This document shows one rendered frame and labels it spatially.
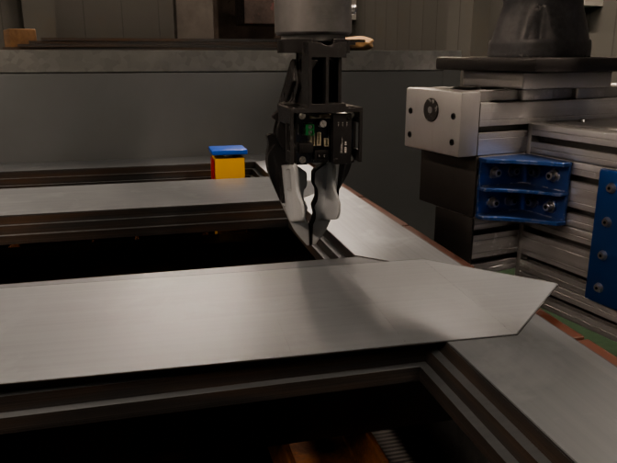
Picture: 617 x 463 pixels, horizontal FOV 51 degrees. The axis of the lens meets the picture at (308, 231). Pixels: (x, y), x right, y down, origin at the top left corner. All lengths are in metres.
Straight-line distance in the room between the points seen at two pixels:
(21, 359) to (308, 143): 0.31
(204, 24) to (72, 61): 2.40
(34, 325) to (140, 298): 0.09
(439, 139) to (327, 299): 0.48
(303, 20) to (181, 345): 0.32
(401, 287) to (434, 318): 0.07
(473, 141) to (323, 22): 0.38
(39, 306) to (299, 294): 0.21
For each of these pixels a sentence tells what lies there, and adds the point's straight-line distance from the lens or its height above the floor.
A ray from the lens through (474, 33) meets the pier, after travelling 5.22.
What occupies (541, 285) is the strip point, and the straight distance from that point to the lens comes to 0.60.
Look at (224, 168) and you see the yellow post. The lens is 1.10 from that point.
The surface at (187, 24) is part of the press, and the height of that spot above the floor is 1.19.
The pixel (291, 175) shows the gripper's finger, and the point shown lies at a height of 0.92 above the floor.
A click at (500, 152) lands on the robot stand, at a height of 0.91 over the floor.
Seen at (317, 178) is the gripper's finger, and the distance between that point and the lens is 0.68.
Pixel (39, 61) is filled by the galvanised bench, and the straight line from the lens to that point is 1.31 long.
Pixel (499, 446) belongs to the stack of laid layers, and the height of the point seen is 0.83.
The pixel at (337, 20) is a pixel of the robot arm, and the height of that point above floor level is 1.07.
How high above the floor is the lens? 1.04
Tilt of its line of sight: 15 degrees down
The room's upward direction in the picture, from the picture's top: straight up
